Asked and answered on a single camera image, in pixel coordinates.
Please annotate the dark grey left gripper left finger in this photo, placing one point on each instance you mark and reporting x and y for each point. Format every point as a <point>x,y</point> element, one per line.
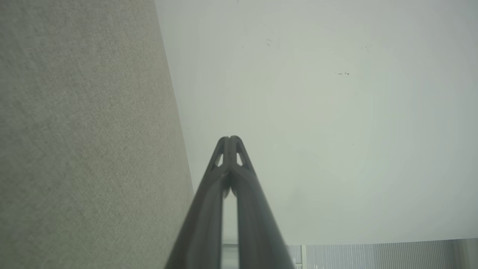
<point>203,231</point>

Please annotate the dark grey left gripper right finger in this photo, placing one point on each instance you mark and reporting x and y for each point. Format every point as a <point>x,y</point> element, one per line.
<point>257,239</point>

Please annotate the ribbed grey panel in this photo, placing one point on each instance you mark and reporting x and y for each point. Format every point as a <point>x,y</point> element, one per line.
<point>373,256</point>

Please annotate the grey fabric sofa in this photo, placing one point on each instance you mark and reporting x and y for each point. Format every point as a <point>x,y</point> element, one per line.
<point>74,130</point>

